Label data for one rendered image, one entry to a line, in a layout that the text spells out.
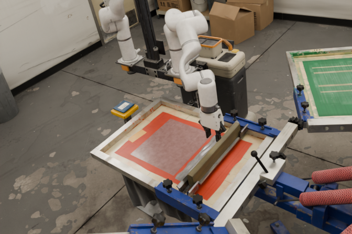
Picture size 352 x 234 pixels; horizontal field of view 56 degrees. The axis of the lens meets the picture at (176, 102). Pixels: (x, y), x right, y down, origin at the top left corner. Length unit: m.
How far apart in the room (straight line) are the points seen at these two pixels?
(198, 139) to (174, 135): 0.14
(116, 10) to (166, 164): 0.95
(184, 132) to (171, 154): 0.17
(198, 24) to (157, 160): 0.70
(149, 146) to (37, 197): 1.69
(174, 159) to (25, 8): 3.68
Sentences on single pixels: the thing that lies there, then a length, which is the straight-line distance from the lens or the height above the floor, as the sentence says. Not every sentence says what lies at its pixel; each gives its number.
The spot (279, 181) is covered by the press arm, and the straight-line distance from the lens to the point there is 1.45.
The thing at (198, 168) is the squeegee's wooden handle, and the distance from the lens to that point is 1.49.
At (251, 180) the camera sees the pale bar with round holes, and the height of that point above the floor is 1.04.
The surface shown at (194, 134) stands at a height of 0.96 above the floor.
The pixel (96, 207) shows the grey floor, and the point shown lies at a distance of 2.95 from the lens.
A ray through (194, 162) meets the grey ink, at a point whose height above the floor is 0.96.
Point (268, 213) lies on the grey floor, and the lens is 2.64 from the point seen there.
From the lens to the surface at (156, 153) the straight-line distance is 1.76.
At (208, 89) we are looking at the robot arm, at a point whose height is 1.41.
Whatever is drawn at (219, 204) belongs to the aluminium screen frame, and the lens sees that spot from 1.44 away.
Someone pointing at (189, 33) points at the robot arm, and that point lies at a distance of 1.48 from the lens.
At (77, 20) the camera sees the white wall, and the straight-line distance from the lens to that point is 5.38.
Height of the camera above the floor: 2.13
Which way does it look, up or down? 34 degrees down
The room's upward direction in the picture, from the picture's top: 11 degrees counter-clockwise
